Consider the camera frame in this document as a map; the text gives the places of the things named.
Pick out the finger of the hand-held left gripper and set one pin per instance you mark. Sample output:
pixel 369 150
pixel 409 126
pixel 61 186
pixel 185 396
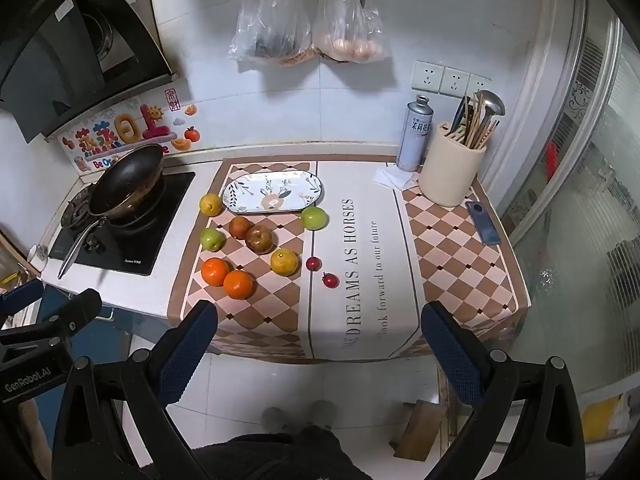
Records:
pixel 75 310
pixel 20 294

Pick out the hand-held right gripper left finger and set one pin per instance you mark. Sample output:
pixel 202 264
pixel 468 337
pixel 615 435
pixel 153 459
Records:
pixel 187 355

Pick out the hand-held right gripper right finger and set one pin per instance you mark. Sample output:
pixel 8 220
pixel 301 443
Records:
pixel 450 355

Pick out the orange tangerine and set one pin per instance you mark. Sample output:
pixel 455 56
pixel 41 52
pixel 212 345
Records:
pixel 215 271
pixel 238 284

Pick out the green apple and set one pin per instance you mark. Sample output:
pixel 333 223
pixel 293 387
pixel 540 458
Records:
pixel 212 239
pixel 314 218

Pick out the yellow orange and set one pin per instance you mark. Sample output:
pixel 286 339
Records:
pixel 284 262

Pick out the red-brown apple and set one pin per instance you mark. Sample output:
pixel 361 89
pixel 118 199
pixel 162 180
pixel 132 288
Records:
pixel 259 239

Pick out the round brown fruit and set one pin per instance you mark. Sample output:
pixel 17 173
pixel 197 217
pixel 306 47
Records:
pixel 239 226

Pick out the red cherry tomato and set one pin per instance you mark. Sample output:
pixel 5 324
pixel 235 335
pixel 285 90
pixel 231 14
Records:
pixel 313 263
pixel 330 280

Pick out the yellow lemon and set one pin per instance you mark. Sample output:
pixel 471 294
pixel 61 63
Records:
pixel 210 204

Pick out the floral oval plate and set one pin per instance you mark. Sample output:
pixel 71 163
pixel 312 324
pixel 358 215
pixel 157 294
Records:
pixel 272 191

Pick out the blue cabinet door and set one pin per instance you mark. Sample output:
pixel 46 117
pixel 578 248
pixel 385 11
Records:
pixel 55 320

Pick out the white cup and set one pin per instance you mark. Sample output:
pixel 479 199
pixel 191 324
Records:
pixel 38 254

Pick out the wooden block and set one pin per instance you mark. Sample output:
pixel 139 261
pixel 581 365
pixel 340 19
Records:
pixel 419 430

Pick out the black gas stove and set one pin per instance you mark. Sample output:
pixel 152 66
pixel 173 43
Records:
pixel 150 230

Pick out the person's dark trousers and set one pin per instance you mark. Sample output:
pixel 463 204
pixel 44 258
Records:
pixel 272 457

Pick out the blue phone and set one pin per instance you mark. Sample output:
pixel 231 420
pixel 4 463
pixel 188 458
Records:
pixel 484 222

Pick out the black frying pan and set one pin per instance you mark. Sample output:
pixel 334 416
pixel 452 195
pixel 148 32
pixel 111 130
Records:
pixel 127 182

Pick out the checkered table mat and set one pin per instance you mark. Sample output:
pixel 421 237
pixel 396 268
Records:
pixel 360 240

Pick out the beige utensil holder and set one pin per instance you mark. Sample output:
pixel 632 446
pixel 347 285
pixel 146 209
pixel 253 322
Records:
pixel 447 172

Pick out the white tissue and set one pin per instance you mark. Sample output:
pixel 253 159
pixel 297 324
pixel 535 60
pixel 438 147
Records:
pixel 392 177

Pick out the glass sliding door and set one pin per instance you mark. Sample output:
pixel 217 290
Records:
pixel 590 210

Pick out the red object behind glass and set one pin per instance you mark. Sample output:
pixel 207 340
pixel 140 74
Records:
pixel 550 160

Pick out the grey spray can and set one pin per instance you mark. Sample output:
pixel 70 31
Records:
pixel 414 135

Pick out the bundle of wooden chopsticks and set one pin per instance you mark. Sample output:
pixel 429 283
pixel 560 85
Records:
pixel 475 127

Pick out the black range hood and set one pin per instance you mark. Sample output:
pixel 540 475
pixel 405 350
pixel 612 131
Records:
pixel 60 50

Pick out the metal ladle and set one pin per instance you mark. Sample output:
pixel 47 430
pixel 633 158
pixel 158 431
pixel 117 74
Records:
pixel 491 102

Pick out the plastic bag of eggs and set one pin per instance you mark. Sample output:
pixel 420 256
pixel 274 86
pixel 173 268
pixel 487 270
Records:
pixel 352 35

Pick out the plastic bag with dark contents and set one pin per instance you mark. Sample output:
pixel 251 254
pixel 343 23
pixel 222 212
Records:
pixel 272 25

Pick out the colourful wall sticker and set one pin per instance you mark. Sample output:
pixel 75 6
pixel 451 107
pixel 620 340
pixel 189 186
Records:
pixel 125 132

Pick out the white wall socket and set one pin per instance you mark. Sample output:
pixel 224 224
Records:
pixel 455 81
pixel 427 76
pixel 481 85

